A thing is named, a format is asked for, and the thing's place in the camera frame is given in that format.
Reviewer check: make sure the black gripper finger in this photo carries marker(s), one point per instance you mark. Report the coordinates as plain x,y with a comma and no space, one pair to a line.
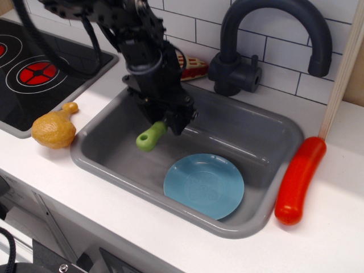
177,120
154,111

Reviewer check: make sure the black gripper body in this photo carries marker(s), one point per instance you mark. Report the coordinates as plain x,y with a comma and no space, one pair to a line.
154,74

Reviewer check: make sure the green handled grey spatula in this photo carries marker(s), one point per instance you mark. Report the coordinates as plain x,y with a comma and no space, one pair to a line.
148,139

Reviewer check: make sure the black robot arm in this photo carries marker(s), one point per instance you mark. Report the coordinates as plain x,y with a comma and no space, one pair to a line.
125,24

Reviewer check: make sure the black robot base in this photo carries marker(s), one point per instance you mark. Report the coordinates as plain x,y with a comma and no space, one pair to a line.
43,259

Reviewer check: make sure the blue plastic plate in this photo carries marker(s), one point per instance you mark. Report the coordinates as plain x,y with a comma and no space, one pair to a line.
207,183

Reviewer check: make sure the grey plastic sink basin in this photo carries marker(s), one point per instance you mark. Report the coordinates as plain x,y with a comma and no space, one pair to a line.
258,142

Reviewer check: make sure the toy pie slice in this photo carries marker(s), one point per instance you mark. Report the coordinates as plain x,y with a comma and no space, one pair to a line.
192,67

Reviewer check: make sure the dark grey toy faucet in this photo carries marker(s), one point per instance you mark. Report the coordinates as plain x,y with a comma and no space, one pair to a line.
230,75

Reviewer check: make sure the yellow toy chicken drumstick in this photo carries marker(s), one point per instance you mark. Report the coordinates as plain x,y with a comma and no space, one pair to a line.
55,129

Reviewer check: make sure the black toy stovetop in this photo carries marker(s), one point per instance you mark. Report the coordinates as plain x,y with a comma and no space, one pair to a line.
31,85

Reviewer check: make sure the red toy sausage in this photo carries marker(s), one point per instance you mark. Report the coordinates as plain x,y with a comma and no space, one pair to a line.
290,201

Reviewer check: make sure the light wooden post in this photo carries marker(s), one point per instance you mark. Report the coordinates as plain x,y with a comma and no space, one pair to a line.
344,71

